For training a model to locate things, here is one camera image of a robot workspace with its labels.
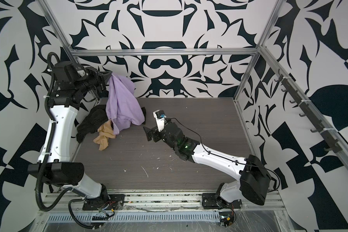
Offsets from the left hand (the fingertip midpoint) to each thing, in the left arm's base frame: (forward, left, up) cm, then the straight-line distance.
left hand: (112, 65), depth 65 cm
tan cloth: (-7, +17, -44) cm, 47 cm away
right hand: (-16, -16, -22) cm, 31 cm away
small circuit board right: (-54, -51, -50) cm, 90 cm away
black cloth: (+3, +23, -39) cm, 45 cm away
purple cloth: (-6, 0, -22) cm, 23 cm away
